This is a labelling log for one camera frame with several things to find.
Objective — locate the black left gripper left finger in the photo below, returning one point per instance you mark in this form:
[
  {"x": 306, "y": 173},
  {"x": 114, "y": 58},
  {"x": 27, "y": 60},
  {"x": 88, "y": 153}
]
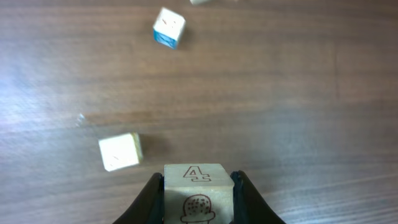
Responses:
[{"x": 148, "y": 206}]

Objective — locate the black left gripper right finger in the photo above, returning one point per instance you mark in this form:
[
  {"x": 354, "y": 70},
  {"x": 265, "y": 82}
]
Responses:
[{"x": 249, "y": 207}]

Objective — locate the red O wooden block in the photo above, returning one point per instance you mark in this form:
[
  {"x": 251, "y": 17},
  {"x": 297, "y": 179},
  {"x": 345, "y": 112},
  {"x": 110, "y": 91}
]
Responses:
[{"x": 197, "y": 194}]

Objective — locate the yellow edged wooden block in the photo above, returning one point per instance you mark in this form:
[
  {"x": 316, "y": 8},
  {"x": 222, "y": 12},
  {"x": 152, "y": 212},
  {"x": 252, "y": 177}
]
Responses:
[{"x": 118, "y": 152}]

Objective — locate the blue X B wooden block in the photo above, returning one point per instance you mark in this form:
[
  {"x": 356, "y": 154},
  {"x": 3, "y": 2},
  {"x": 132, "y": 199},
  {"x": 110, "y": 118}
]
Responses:
[{"x": 168, "y": 28}]

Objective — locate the green V wooden block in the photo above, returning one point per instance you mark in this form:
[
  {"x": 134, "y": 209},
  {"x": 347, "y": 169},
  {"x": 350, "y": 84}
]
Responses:
[{"x": 197, "y": 2}]

